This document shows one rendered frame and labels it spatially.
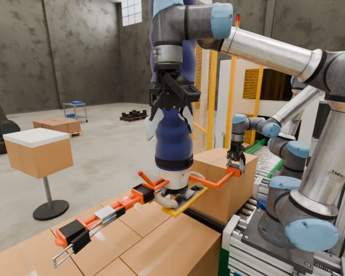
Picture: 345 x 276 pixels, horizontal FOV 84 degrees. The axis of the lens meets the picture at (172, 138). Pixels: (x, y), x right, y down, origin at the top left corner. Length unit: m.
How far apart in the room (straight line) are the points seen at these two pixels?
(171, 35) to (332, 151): 0.48
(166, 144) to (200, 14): 0.66
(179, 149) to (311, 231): 0.63
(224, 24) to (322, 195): 0.49
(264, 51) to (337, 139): 0.29
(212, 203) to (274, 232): 0.79
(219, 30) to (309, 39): 9.88
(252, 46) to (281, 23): 10.00
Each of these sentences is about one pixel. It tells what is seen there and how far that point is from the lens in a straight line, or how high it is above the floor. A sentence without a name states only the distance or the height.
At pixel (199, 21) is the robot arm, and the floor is 1.73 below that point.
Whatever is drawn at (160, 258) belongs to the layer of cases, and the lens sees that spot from 1.42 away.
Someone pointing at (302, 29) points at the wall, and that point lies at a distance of 10.47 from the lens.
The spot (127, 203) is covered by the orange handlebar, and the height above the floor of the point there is 1.07.
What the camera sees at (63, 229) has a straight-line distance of 0.88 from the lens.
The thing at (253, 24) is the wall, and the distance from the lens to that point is 10.91.
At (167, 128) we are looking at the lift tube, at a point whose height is 1.37.
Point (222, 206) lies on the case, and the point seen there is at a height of 0.73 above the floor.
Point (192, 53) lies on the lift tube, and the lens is 0.99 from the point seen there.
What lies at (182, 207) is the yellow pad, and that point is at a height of 0.95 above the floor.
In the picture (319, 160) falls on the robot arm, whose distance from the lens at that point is 0.63.
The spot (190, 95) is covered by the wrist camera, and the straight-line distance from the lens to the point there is 0.45.
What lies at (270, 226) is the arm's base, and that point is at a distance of 0.85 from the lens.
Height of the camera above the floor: 1.60
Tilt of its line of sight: 16 degrees down
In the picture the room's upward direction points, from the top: straight up
